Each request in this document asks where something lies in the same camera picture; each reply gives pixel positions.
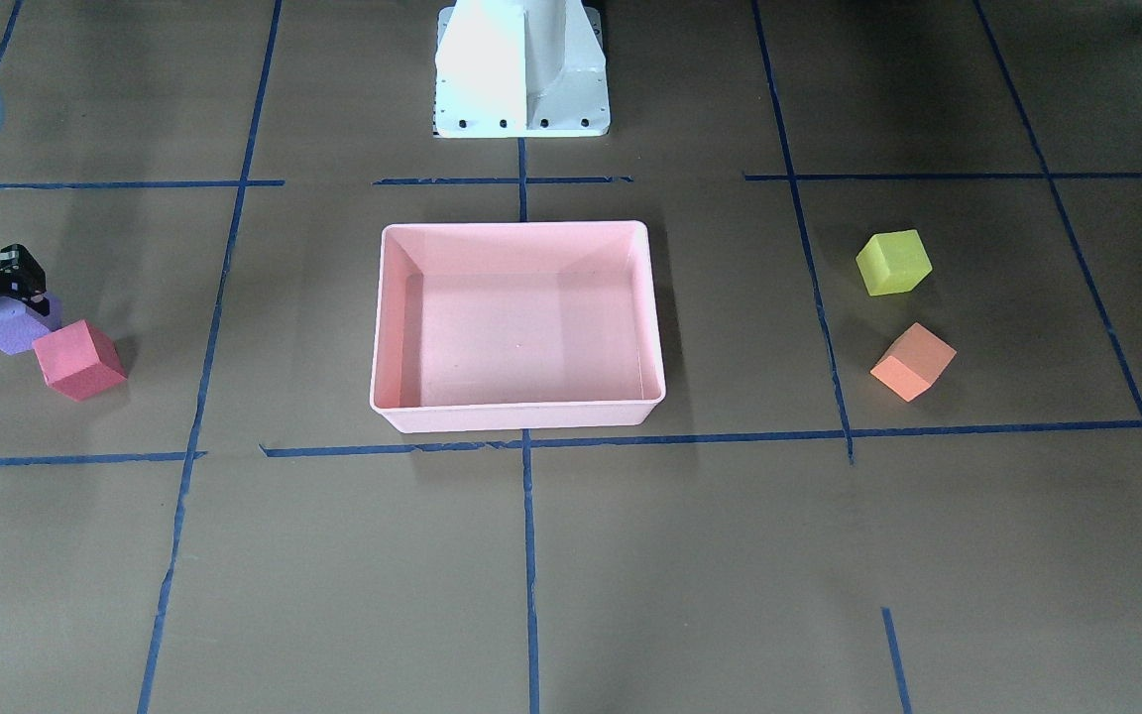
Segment purple foam block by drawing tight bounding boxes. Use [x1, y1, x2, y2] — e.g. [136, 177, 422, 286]
[0, 292, 62, 354]

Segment red foam block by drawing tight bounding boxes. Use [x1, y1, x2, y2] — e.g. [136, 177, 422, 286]
[32, 319, 128, 402]

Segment yellow-green foam block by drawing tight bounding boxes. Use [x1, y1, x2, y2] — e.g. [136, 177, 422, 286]
[857, 228, 933, 297]

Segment orange foam block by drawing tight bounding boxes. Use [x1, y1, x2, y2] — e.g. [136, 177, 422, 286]
[869, 322, 957, 403]

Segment pink plastic bin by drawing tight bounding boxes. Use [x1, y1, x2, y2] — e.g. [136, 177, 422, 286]
[369, 220, 667, 434]

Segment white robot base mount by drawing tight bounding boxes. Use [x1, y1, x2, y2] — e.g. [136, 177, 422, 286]
[432, 1, 612, 139]

